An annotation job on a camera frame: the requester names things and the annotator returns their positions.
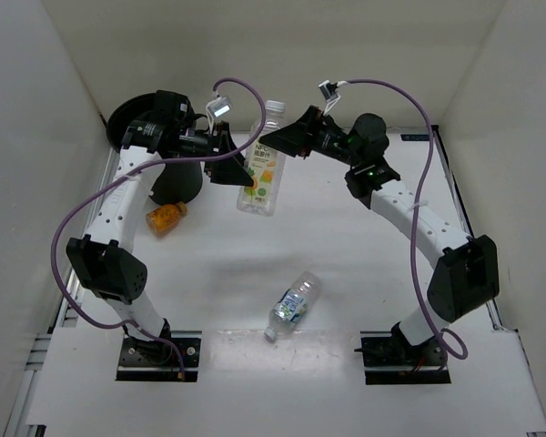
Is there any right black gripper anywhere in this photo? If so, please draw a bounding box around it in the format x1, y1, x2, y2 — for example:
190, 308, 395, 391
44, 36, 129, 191
259, 107, 360, 168

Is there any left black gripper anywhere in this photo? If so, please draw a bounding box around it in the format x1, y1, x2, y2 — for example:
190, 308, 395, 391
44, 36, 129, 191
171, 121, 254, 187

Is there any large clear juice bottle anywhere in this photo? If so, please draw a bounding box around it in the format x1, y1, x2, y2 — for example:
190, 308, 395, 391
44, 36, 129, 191
237, 100, 286, 217

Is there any blue-label water bottle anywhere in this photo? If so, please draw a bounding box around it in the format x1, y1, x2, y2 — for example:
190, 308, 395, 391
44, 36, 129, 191
264, 271, 321, 343

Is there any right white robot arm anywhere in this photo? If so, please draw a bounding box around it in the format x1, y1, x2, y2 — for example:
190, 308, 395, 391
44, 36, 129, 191
260, 107, 500, 364

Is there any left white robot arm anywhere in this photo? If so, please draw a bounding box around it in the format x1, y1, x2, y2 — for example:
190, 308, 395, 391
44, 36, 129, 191
66, 90, 236, 364

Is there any black plastic bin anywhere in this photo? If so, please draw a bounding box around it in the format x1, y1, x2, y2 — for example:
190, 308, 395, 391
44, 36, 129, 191
106, 90, 203, 206

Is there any orange pill bottle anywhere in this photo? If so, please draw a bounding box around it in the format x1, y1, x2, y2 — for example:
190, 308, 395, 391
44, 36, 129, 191
146, 202, 187, 236

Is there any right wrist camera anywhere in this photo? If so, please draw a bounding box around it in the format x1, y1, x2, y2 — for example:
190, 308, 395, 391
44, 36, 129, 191
318, 80, 342, 116

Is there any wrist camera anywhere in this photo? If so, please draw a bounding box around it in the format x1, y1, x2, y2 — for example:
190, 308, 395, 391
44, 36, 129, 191
206, 91, 232, 131
318, 80, 342, 116

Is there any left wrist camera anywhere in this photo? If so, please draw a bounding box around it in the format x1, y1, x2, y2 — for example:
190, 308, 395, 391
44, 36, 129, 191
206, 91, 232, 131

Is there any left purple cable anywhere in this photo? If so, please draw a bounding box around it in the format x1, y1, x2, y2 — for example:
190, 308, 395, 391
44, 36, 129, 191
49, 77, 268, 381

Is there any purple cable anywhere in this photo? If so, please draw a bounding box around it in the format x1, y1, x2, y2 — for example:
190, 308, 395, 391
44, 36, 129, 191
343, 77, 469, 361
49, 77, 268, 381

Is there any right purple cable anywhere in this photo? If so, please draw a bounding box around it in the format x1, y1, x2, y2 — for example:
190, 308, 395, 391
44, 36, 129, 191
343, 77, 469, 361

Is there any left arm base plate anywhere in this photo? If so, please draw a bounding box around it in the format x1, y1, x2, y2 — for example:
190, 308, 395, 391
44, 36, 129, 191
116, 331, 201, 382

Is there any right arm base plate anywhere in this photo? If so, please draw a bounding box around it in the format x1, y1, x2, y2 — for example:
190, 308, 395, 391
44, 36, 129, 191
354, 331, 451, 386

